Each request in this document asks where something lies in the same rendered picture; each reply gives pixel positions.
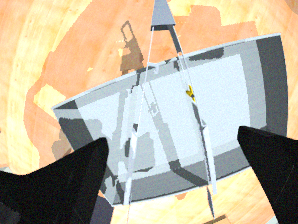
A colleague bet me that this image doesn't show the grey roasting tin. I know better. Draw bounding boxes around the grey roasting tin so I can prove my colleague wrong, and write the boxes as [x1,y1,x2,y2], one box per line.
[51,32,289,206]

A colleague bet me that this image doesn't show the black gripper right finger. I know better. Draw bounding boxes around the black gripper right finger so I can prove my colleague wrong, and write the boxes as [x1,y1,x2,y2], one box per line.
[237,125,298,224]

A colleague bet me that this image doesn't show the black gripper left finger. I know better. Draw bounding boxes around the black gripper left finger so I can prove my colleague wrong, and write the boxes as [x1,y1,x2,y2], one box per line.
[0,137,109,224]

